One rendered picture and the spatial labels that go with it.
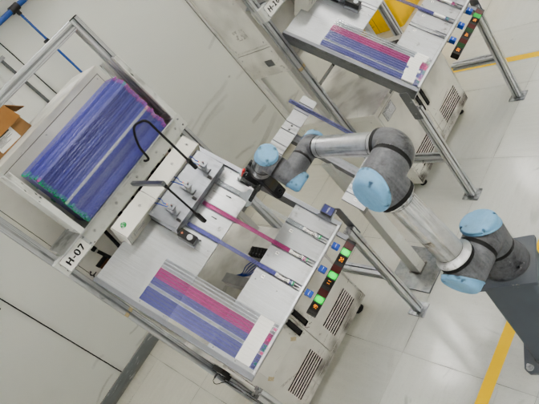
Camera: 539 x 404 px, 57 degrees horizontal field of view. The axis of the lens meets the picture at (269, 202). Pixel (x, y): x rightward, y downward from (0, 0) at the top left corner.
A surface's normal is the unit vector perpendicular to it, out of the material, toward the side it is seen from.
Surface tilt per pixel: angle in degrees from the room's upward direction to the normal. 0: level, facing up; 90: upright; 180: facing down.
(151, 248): 46
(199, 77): 90
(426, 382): 0
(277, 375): 90
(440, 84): 90
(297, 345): 90
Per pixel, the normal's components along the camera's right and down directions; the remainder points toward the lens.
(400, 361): -0.61, -0.62
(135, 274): 0.01, -0.41
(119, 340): 0.61, 0.03
